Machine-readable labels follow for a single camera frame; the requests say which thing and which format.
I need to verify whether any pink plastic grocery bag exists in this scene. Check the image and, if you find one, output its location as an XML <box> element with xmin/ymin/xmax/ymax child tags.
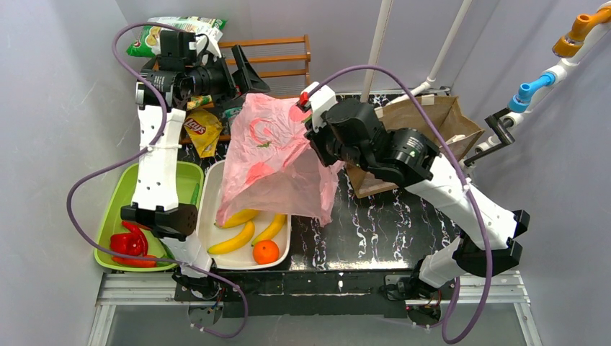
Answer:
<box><xmin>215</xmin><ymin>94</ymin><xmax>343</xmax><ymax>226</ymax></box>

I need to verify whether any yellow banana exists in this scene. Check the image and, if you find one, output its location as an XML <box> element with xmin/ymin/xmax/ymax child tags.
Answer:
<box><xmin>251</xmin><ymin>214</ymin><xmax>287</xmax><ymax>246</ymax></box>
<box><xmin>214</xmin><ymin>209</ymin><xmax>260</xmax><ymax>229</ymax></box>
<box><xmin>208</xmin><ymin>221</ymin><xmax>255</xmax><ymax>255</ymax></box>

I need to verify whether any orange fruit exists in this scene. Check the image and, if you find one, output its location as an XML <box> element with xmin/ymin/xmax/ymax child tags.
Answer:
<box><xmin>253</xmin><ymin>240</ymin><xmax>280</xmax><ymax>265</ymax></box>

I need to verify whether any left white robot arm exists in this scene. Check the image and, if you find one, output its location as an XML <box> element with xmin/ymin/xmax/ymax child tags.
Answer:
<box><xmin>120</xmin><ymin>30</ymin><xmax>269</xmax><ymax>278</ymax></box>

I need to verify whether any green yellow snack bag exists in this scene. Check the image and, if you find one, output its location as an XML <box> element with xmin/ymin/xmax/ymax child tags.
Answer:
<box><xmin>187</xmin><ymin>95</ymin><xmax>213</xmax><ymax>110</ymax></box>

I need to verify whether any yellow Lays chips bag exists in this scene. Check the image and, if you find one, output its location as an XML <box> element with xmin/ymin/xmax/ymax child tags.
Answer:
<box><xmin>184</xmin><ymin>110</ymin><xmax>223</xmax><ymax>159</ymax></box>

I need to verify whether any green white chips bag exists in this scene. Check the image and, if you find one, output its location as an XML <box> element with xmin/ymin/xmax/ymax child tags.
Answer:
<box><xmin>126</xmin><ymin>17</ymin><xmax>227</xmax><ymax>58</ymax></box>

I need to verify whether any brown burlap tote bag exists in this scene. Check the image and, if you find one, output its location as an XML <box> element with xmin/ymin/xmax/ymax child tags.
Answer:
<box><xmin>346</xmin><ymin>95</ymin><xmax>484</xmax><ymax>198</ymax></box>

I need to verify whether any teal candy packet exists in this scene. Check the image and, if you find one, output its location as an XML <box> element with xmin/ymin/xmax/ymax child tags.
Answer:
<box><xmin>223</xmin><ymin>107</ymin><xmax>242</xmax><ymax>133</ymax></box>

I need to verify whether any wooden shelf rack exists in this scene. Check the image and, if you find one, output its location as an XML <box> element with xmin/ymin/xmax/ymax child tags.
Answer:
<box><xmin>151</xmin><ymin>34</ymin><xmax>313</xmax><ymax>145</ymax></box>

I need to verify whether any green plastic bin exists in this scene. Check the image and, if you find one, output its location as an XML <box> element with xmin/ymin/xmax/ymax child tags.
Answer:
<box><xmin>94</xmin><ymin>161</ymin><xmax>205</xmax><ymax>272</ymax></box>

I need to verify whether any green cucumber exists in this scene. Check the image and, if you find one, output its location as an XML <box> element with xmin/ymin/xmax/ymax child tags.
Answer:
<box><xmin>189</xmin><ymin>182</ymin><xmax>200</xmax><ymax>205</ymax></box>

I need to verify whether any white rectangular tray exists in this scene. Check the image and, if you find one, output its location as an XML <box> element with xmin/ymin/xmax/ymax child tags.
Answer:
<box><xmin>197</xmin><ymin>159</ymin><xmax>292</xmax><ymax>271</ymax></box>

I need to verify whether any black pipe clamp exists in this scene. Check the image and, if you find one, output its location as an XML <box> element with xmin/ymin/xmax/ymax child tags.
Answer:
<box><xmin>464</xmin><ymin>107</ymin><xmax>515</xmax><ymax>167</ymax></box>

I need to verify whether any red bell pepper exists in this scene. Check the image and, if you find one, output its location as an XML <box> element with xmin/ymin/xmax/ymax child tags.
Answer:
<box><xmin>110</xmin><ymin>221</ymin><xmax>156</xmax><ymax>268</ymax></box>

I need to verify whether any blue pipe valve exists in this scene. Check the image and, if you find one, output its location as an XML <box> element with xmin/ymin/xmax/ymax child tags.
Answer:
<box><xmin>507</xmin><ymin>72</ymin><xmax>556</xmax><ymax>113</ymax></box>

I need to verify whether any orange pipe valve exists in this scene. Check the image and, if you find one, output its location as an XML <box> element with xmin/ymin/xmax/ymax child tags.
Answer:
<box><xmin>552</xmin><ymin>14</ymin><xmax>599</xmax><ymax>58</ymax></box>

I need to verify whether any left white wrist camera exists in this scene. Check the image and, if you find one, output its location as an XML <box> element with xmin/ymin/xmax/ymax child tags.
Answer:
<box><xmin>187</xmin><ymin>32</ymin><xmax>223</xmax><ymax>66</ymax></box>

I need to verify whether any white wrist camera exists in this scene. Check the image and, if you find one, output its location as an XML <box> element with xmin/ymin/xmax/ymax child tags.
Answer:
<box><xmin>187</xmin><ymin>32</ymin><xmax>223</xmax><ymax>66</ymax></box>
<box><xmin>295</xmin><ymin>81</ymin><xmax>337</xmax><ymax>131</ymax></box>

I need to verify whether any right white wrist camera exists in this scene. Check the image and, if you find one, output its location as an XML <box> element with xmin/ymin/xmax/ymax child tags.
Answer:
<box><xmin>295</xmin><ymin>81</ymin><xmax>337</xmax><ymax>131</ymax></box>

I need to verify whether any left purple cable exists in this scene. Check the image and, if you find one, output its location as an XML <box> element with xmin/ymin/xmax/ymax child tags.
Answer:
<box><xmin>66</xmin><ymin>22</ymin><xmax>249</xmax><ymax>340</ymax></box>

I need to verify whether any purple cable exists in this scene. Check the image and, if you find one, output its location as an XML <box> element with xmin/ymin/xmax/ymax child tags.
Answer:
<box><xmin>305</xmin><ymin>64</ymin><xmax>494</xmax><ymax>346</ymax></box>
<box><xmin>66</xmin><ymin>22</ymin><xmax>249</xmax><ymax>340</ymax></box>

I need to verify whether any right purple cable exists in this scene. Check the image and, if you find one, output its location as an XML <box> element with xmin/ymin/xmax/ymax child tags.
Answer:
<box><xmin>305</xmin><ymin>64</ymin><xmax>494</xmax><ymax>346</ymax></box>

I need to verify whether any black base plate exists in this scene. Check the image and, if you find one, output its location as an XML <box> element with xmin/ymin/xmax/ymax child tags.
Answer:
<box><xmin>171</xmin><ymin>269</ymin><xmax>452</xmax><ymax>318</ymax></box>

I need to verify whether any white PVC pipe frame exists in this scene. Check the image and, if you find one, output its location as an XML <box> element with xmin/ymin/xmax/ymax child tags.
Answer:
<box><xmin>360</xmin><ymin>0</ymin><xmax>611</xmax><ymax>168</ymax></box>

